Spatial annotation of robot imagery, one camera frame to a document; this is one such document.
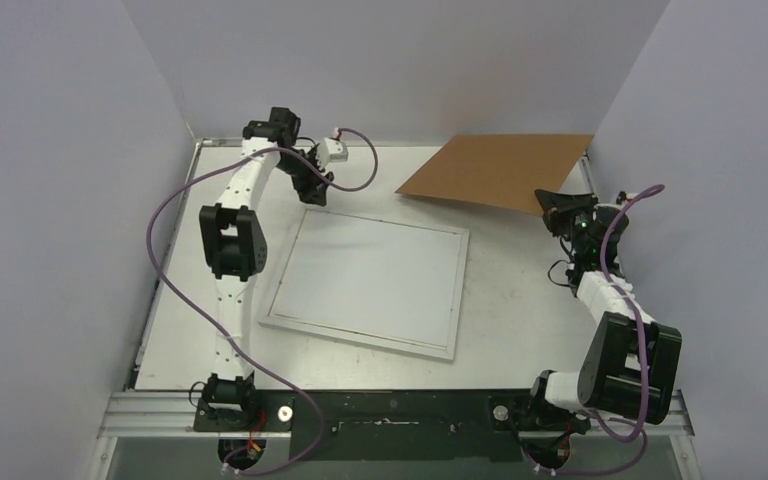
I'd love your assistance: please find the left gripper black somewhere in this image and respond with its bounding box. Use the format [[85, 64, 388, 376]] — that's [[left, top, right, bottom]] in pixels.
[[277, 146, 334, 206]]

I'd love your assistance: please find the white brown backing board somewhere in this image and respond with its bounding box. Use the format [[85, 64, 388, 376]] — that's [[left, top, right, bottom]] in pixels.
[[396, 134, 593, 215]]

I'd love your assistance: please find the white picture frame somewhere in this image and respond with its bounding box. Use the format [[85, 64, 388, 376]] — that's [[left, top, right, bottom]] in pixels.
[[258, 206, 471, 363]]

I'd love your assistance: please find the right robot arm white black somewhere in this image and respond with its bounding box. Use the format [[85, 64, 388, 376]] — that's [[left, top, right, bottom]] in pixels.
[[525, 185, 683, 431]]

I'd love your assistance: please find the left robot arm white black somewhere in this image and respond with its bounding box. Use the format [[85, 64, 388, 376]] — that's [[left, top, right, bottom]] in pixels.
[[198, 107, 334, 431]]

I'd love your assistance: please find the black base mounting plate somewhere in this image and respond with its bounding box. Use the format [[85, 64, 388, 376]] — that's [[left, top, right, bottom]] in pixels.
[[192, 389, 590, 470]]

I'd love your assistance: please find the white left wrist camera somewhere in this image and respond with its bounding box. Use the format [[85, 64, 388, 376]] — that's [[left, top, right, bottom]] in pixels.
[[316, 137, 349, 168]]

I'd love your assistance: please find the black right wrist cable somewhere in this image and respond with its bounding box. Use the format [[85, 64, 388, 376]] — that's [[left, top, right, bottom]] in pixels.
[[546, 238, 580, 290]]

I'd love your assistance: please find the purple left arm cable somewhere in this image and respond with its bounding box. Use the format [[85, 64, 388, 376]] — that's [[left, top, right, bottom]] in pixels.
[[145, 127, 380, 478]]

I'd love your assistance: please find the aluminium front rail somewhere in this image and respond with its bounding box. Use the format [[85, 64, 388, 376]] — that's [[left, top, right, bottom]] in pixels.
[[98, 391, 695, 439]]

